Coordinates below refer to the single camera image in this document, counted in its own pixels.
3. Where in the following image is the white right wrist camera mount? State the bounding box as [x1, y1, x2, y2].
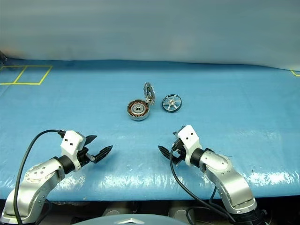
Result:
[177, 125, 203, 166]

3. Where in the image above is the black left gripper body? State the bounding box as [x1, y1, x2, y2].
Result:
[78, 133, 97, 168]

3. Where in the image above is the blue plastic table cover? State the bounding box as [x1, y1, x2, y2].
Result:
[0, 58, 300, 203]

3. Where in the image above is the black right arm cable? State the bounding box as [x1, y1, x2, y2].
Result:
[169, 144, 237, 225]

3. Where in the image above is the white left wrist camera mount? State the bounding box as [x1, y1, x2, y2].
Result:
[60, 130, 87, 173]

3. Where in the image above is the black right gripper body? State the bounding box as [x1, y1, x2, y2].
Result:
[172, 137, 188, 165]

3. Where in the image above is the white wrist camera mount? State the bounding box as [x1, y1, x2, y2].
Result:
[60, 130, 87, 173]
[177, 125, 203, 166]

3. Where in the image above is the silver toothed gear plate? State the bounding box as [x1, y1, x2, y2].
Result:
[142, 82, 157, 106]

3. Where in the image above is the silver motor stator housing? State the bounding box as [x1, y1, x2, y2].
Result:
[127, 99, 151, 121]

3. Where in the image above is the grey rounded shape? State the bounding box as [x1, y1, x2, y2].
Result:
[168, 207, 189, 222]

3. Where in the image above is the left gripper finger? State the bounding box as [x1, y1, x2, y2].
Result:
[85, 135, 98, 148]
[93, 145, 114, 164]

